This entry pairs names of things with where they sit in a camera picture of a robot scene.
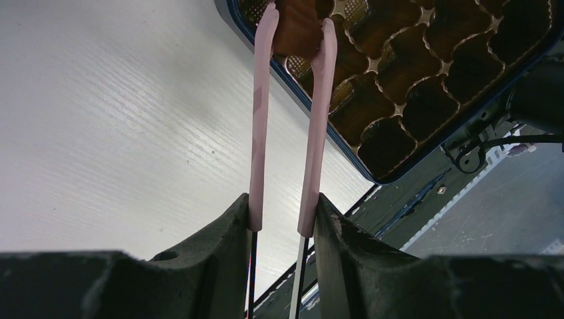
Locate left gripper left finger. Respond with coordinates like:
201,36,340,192
1,194,251,318

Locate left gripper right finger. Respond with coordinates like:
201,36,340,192
314,195,563,318

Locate brown rectangular chocolate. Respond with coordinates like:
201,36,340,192
273,0,323,61

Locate pink cat paw tongs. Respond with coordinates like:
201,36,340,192
247,2,338,318

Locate blue chocolate box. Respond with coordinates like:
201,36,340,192
214,0,564,185

